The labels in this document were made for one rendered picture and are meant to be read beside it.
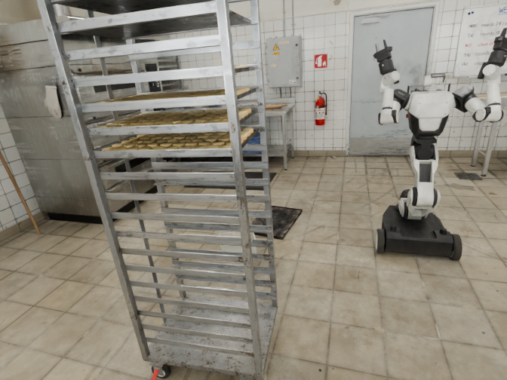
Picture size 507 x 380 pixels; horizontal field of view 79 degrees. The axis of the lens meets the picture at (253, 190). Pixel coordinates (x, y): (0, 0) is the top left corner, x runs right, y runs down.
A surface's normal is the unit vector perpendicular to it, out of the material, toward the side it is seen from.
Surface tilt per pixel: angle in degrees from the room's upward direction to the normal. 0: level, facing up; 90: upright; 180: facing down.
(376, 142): 90
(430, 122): 90
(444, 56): 90
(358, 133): 90
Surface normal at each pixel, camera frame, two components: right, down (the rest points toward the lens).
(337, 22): -0.29, 0.38
